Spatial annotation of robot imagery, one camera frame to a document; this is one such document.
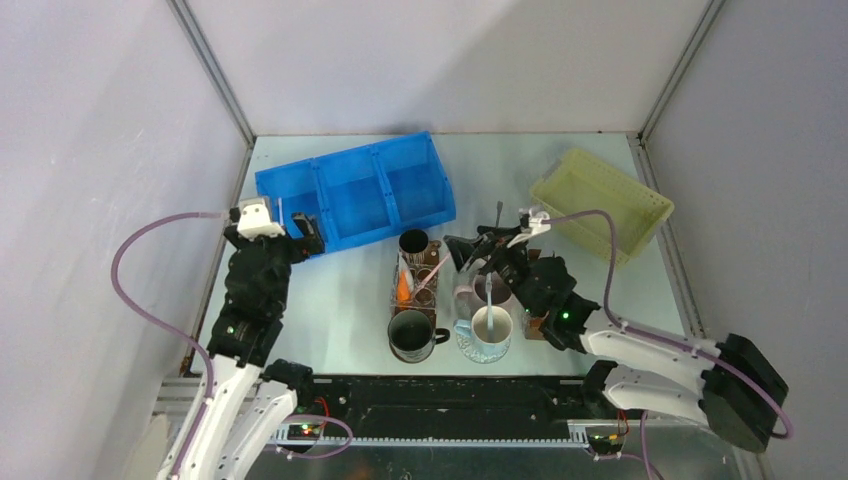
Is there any clear textured oval tray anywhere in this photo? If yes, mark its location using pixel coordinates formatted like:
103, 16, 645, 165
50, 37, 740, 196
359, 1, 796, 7
456, 335, 511, 364

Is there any pale white toothbrush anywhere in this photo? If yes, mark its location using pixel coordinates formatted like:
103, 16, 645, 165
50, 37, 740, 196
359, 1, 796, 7
484, 273, 495, 344

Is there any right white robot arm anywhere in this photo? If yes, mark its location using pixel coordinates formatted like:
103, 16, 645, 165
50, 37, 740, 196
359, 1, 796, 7
443, 226, 789, 453

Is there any brown metallic cup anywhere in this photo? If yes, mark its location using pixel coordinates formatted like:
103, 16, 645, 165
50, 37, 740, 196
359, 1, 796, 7
398, 229, 441, 267

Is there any clear textured two-hole holder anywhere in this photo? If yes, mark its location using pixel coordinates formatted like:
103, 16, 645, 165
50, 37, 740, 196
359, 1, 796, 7
389, 265, 438, 325

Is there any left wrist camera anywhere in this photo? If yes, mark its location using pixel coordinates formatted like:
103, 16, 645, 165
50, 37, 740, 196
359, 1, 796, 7
235, 196, 286, 240

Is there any dark green mug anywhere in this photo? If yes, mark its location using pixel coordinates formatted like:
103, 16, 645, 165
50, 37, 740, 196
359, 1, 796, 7
387, 310, 451, 364

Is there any small orange tube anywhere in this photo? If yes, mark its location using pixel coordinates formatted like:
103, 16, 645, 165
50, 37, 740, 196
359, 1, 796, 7
396, 269, 415, 303

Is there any pink toothbrush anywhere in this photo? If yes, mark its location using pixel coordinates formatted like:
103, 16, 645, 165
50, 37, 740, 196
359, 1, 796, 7
411, 255, 451, 297

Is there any white toothpaste tube red cap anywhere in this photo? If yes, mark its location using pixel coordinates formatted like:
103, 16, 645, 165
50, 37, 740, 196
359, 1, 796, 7
398, 254, 415, 293

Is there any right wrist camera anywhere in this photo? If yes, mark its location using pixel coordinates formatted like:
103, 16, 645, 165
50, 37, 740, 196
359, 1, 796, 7
507, 207, 551, 248

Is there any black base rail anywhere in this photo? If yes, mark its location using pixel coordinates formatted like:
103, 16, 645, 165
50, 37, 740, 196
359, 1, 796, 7
271, 375, 619, 450

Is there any clear holder with brown lid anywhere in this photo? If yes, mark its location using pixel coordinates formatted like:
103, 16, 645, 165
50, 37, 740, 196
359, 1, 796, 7
521, 249, 544, 341

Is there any pink mug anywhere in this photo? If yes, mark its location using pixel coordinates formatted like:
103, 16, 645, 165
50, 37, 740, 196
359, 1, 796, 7
453, 273, 518, 313

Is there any brown wooden oval tray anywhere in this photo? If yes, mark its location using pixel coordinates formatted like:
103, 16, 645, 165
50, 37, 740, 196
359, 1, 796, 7
389, 241, 443, 364

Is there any blue three-compartment bin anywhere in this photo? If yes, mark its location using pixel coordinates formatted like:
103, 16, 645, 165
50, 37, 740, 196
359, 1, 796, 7
254, 131, 457, 253

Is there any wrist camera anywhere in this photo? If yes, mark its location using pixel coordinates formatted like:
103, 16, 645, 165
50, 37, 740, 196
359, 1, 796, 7
235, 196, 286, 240
507, 207, 551, 248

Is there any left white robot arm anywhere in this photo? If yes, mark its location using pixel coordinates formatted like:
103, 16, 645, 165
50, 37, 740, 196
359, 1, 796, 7
157, 206, 325, 479

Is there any light blue mug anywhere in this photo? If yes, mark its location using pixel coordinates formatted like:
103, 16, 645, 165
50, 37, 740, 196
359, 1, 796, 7
453, 306, 514, 364

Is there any cream perforated basket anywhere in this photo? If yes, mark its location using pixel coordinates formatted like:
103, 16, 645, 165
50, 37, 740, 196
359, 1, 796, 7
530, 148, 674, 267

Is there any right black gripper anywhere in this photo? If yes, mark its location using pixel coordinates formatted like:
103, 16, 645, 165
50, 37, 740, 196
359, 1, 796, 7
445, 226, 541, 317

